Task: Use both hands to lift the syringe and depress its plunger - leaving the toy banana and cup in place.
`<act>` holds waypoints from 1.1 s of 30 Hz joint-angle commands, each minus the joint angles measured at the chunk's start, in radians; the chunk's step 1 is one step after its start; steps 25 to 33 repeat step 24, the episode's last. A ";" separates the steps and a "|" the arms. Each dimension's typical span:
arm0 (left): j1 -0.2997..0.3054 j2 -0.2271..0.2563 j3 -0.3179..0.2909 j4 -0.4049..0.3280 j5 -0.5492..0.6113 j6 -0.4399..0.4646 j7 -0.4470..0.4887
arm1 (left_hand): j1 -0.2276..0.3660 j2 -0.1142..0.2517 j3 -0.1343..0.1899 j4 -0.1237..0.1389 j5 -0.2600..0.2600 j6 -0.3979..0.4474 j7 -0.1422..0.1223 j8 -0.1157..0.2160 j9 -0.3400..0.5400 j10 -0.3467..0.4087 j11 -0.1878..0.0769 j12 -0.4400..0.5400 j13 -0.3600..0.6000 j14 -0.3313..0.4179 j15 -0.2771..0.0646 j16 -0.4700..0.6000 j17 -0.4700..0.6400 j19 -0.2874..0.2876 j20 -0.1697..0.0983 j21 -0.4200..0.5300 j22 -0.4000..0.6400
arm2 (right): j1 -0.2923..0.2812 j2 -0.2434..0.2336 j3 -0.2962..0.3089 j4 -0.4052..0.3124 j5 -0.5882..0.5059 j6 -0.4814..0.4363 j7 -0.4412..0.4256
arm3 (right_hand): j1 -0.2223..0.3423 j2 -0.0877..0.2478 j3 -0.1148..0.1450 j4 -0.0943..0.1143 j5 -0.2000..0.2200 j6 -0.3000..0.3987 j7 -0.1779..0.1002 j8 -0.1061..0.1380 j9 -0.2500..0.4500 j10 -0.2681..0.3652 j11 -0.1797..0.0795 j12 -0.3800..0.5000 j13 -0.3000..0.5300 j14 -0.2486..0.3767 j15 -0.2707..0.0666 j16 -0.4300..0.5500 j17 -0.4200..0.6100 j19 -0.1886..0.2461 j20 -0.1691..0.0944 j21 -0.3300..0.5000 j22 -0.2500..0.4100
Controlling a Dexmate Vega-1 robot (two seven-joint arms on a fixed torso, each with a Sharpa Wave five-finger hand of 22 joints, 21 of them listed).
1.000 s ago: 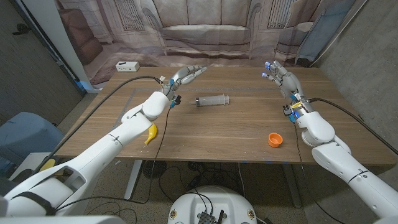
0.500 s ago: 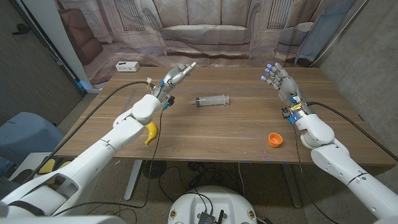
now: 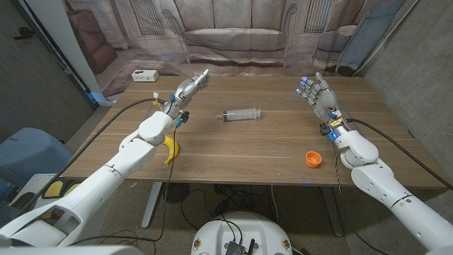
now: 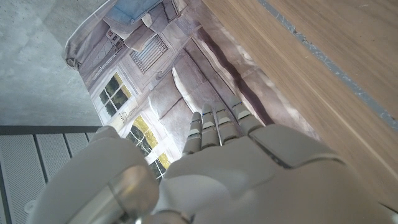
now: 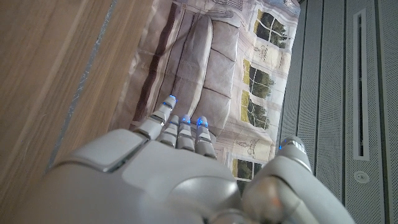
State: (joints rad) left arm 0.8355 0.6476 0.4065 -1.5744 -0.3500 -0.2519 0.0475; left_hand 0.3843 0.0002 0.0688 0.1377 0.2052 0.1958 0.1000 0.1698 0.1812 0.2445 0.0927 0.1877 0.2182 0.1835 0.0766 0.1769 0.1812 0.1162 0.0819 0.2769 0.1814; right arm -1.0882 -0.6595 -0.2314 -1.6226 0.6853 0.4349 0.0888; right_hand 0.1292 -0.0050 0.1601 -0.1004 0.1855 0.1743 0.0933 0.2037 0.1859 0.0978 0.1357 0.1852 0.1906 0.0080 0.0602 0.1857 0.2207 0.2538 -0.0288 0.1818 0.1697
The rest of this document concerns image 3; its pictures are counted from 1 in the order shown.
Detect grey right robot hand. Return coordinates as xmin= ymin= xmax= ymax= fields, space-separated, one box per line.
xmin=295 ymin=72 xmax=350 ymax=137

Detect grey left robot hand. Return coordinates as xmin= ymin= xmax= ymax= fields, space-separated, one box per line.
xmin=163 ymin=69 xmax=211 ymax=121

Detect large clear plastic syringe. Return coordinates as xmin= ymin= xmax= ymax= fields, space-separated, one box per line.
xmin=214 ymin=108 xmax=262 ymax=123

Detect yellow toy banana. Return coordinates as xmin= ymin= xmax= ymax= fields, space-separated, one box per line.
xmin=162 ymin=135 xmax=180 ymax=166

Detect small orange cup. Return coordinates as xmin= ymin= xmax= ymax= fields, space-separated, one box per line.
xmin=304 ymin=151 xmax=323 ymax=169

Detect white power outlet box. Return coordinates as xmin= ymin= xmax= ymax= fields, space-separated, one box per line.
xmin=131 ymin=69 xmax=160 ymax=83

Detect printed sofa room backdrop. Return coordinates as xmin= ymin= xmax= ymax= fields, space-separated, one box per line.
xmin=63 ymin=0 xmax=418 ymax=98

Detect black round ribbed disc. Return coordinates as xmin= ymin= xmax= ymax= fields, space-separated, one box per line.
xmin=163 ymin=182 xmax=190 ymax=205

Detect grey table leg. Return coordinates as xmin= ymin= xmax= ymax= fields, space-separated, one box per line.
xmin=321 ymin=186 xmax=345 ymax=237

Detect white table leg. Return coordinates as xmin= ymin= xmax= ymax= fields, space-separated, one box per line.
xmin=141 ymin=182 xmax=164 ymax=230

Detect white upright panel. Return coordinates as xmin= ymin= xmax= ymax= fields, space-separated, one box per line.
xmin=24 ymin=0 xmax=116 ymax=107

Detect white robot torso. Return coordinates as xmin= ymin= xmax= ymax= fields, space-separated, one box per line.
xmin=190 ymin=211 xmax=294 ymax=255

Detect yellow and black foot pedal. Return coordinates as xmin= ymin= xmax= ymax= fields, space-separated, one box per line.
xmin=41 ymin=178 xmax=82 ymax=200

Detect blue padded chair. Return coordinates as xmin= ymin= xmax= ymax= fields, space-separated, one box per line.
xmin=0 ymin=127 xmax=74 ymax=185

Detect person leg in blue jeans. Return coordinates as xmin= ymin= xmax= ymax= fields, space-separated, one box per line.
xmin=0 ymin=176 xmax=22 ymax=227

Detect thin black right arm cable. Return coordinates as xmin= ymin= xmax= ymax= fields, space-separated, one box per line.
xmin=331 ymin=141 xmax=390 ymax=255

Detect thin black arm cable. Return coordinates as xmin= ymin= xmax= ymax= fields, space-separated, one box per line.
xmin=67 ymin=125 xmax=178 ymax=246
xmin=331 ymin=141 xmax=390 ymax=255

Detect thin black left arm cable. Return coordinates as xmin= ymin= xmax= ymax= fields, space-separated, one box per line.
xmin=67 ymin=125 xmax=178 ymax=246

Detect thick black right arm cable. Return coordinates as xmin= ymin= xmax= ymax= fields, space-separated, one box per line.
xmin=345 ymin=118 xmax=453 ymax=191

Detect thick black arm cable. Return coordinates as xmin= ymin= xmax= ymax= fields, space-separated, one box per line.
xmin=21 ymin=98 xmax=167 ymax=213
xmin=345 ymin=118 xmax=453 ymax=191

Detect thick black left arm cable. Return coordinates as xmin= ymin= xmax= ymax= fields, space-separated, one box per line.
xmin=21 ymin=98 xmax=167 ymax=213

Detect tangled black floor cables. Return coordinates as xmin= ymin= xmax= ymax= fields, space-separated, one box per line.
xmin=180 ymin=183 xmax=280 ymax=231

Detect white flat base plate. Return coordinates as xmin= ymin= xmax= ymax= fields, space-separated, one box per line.
xmin=8 ymin=172 xmax=86 ymax=210

